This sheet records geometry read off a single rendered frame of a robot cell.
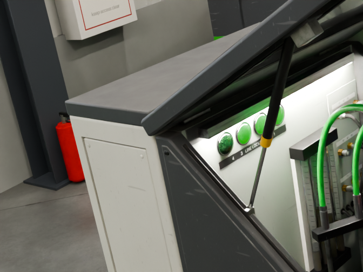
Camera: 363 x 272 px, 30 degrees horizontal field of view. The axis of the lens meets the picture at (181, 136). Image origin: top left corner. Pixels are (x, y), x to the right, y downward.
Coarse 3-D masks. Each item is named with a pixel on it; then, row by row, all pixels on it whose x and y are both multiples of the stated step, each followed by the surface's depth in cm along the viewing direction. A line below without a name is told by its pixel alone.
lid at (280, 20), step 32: (288, 0) 96; (320, 0) 91; (352, 0) 117; (256, 32) 101; (288, 32) 100; (320, 32) 98; (352, 32) 162; (224, 64) 108; (256, 64) 113; (192, 96) 116; (224, 96) 134; (160, 128) 126
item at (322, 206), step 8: (352, 104) 134; (360, 104) 132; (336, 112) 138; (344, 112) 137; (328, 120) 142; (328, 128) 143; (320, 144) 147; (320, 152) 148; (320, 160) 149; (320, 168) 150; (320, 176) 151; (320, 184) 152; (320, 192) 153; (320, 200) 154; (320, 208) 154
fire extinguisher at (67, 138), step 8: (64, 112) 496; (64, 120) 497; (56, 128) 497; (64, 128) 494; (64, 136) 496; (72, 136) 497; (64, 144) 498; (72, 144) 498; (64, 152) 501; (72, 152) 500; (64, 160) 506; (72, 160) 502; (72, 168) 504; (80, 168) 506; (72, 176) 507; (80, 176) 507
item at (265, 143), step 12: (288, 48) 103; (288, 60) 104; (276, 84) 107; (276, 96) 108; (276, 108) 110; (276, 120) 112; (264, 132) 113; (264, 144) 114; (264, 156) 117; (252, 192) 122; (252, 204) 124
